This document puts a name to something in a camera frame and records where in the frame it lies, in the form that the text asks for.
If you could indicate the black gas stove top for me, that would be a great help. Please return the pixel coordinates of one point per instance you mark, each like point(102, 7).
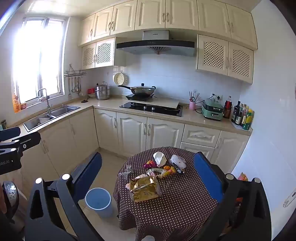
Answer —
point(154, 108)

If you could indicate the black wok with lid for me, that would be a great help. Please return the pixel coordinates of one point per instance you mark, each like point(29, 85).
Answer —
point(141, 90)

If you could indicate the pink utensil holder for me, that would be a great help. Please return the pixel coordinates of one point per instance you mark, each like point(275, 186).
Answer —
point(192, 105)

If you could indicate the light blue trash bin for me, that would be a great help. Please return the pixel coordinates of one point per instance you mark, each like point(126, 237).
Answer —
point(99, 200)

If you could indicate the magenta yellow snack wrapper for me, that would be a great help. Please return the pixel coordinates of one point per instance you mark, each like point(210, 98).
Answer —
point(150, 164)

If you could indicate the dark oil bottle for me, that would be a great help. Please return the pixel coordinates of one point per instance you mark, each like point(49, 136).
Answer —
point(235, 111)

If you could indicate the chrome faucet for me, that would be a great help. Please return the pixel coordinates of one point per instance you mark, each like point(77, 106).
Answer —
point(43, 96)

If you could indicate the window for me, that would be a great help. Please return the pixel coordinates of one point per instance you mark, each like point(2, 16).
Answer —
point(37, 58)

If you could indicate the white paper bag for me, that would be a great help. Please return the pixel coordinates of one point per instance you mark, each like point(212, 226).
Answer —
point(160, 159)

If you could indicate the gold foil snack bag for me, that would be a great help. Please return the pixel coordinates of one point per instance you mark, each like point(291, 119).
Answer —
point(144, 189)

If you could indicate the orange snack wrapper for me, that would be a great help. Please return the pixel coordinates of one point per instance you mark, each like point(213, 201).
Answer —
point(169, 170)

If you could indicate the range hood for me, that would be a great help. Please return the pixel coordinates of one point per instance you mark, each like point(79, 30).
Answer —
point(158, 42)

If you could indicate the lower cream cabinets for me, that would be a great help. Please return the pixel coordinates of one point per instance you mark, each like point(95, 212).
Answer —
point(67, 142)

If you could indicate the cream cabinets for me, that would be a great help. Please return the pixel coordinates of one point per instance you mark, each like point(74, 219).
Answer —
point(67, 142)
point(223, 31)

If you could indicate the hanging utensil rack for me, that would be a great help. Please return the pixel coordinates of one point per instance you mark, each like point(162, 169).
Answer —
point(73, 79)

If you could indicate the round yellow steamer tray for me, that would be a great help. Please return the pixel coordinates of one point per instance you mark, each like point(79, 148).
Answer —
point(119, 78)

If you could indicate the red cap soda bottle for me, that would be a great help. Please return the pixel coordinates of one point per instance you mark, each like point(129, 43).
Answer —
point(227, 108)

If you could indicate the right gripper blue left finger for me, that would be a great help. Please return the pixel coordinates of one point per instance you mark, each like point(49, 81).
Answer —
point(43, 221)

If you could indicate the upper cream cabinets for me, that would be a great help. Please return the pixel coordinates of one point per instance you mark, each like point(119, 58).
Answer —
point(223, 31)

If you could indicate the stainless steel sink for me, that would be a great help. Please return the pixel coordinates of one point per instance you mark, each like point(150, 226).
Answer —
point(46, 117)

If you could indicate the pale green barcode wrapper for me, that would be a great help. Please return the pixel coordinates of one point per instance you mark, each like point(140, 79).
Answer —
point(155, 172)

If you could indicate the green electric cooker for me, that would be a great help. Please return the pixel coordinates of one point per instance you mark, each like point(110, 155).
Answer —
point(212, 109)

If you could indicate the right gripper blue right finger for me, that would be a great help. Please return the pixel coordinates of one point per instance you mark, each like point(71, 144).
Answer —
point(242, 212)

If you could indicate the translucent plastic bag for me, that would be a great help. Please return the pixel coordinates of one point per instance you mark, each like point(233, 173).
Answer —
point(179, 161)

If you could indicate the brown polka dot tablecloth table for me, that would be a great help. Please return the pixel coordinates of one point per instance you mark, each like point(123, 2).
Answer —
point(181, 211)

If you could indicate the stainless steel steamer pot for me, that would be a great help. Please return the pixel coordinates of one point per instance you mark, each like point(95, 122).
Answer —
point(102, 91)

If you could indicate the clear crumpled wrapper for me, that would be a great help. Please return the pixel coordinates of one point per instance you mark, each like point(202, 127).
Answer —
point(128, 170)

